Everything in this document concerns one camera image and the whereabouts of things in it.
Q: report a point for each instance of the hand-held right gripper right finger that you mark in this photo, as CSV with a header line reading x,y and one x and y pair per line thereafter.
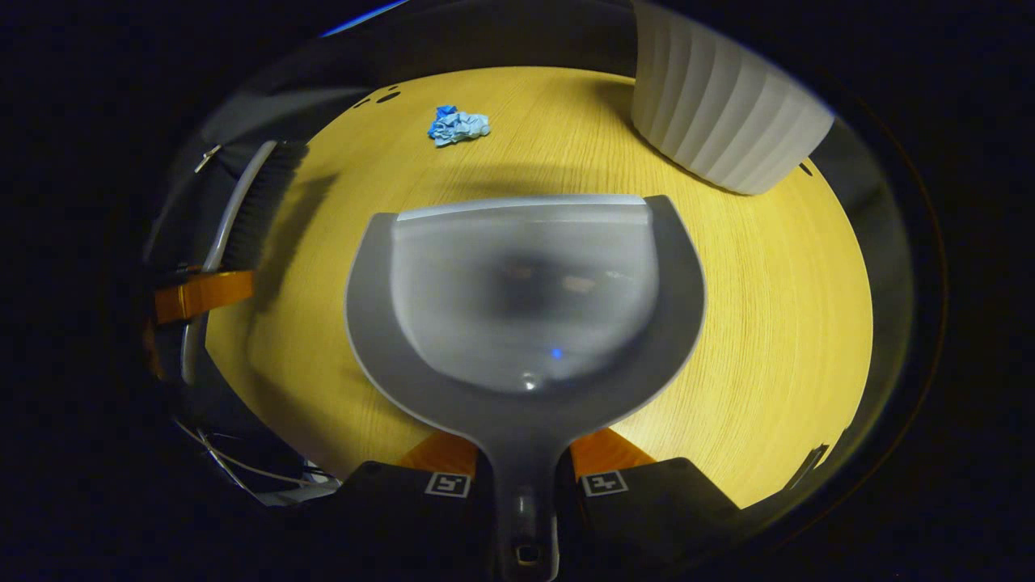
x,y
647,517

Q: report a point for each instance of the small broom with black bristles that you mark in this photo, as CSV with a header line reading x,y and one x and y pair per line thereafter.
x,y
259,202

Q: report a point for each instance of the grey plastic dustpan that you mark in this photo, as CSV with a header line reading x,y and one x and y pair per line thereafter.
x,y
525,323

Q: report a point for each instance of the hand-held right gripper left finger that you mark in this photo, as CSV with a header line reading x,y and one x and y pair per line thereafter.
x,y
396,517

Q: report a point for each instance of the blue paper trash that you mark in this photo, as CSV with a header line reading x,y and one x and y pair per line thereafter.
x,y
458,126

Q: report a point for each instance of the silver metal clip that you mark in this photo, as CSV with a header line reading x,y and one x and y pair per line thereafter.
x,y
208,158

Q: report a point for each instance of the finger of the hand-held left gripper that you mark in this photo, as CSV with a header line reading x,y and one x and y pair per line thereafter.
x,y
206,295

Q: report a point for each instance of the ribbed grey garbage bin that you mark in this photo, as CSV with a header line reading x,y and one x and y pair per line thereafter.
x,y
720,105

